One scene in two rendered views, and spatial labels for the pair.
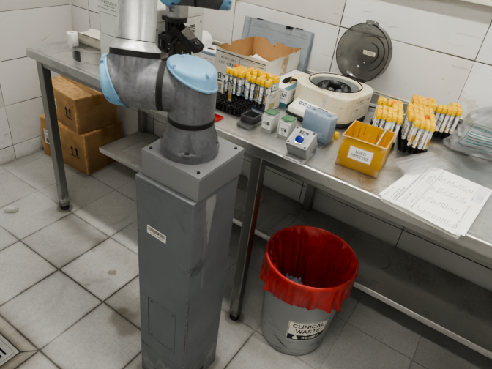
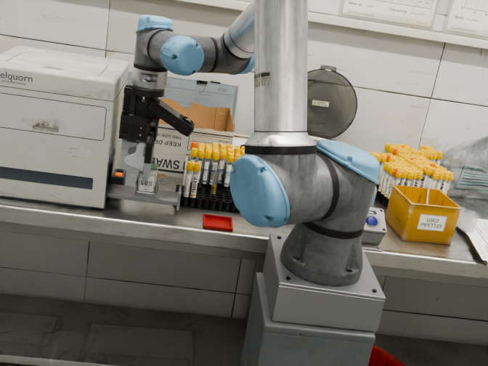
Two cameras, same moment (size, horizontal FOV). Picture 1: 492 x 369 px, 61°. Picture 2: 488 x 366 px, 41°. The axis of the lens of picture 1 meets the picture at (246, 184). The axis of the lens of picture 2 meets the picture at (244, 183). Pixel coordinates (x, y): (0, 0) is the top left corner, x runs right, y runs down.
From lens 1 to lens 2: 0.94 m
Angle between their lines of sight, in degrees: 35
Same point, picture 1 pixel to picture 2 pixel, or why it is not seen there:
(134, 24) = (300, 111)
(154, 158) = (303, 290)
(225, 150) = not seen: hidden behind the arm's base
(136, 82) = (312, 187)
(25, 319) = not seen: outside the picture
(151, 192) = (295, 343)
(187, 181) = (364, 306)
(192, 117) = (362, 218)
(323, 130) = not seen: hidden behind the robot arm
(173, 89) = (351, 187)
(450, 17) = (401, 55)
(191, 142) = (355, 253)
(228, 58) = (168, 135)
